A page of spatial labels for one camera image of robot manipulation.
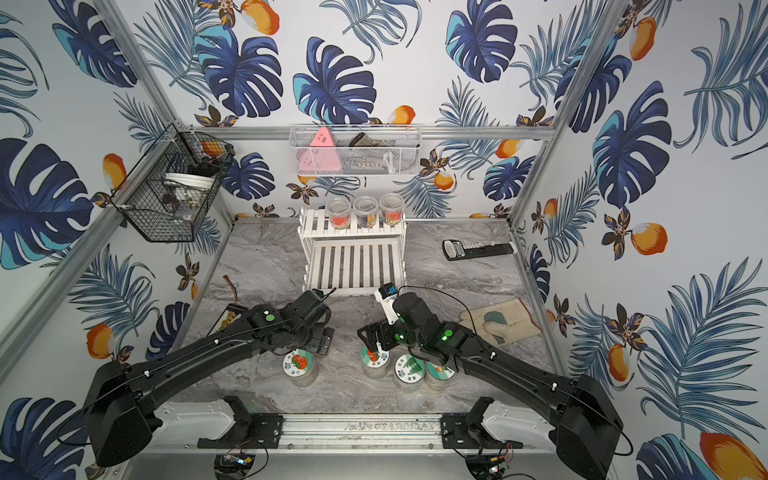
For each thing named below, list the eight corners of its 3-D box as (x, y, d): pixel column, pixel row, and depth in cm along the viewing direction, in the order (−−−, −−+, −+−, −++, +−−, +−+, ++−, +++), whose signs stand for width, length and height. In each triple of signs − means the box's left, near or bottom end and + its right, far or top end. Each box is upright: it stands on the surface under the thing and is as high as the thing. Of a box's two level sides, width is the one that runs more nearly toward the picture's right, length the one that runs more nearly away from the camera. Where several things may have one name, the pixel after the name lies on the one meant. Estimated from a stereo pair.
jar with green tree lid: (394, 392, 83) (395, 383, 76) (394, 364, 87) (395, 353, 80) (423, 392, 83) (426, 383, 76) (421, 364, 87) (424, 353, 81)
